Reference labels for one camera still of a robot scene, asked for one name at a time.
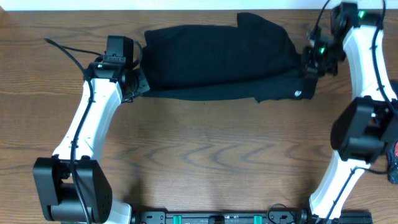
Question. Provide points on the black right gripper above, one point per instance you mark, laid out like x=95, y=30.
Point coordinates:
x=308, y=66

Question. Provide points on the dark blue crumpled garment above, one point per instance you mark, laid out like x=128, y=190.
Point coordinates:
x=392, y=164

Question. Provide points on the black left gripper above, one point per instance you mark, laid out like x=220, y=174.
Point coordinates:
x=143, y=85

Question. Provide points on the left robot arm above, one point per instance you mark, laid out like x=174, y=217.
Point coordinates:
x=71, y=184

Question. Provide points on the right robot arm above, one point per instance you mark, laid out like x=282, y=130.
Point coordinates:
x=367, y=128

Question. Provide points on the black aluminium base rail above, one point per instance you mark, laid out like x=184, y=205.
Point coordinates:
x=275, y=216

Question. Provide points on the black polo shirt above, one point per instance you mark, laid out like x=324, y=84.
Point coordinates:
x=255, y=59

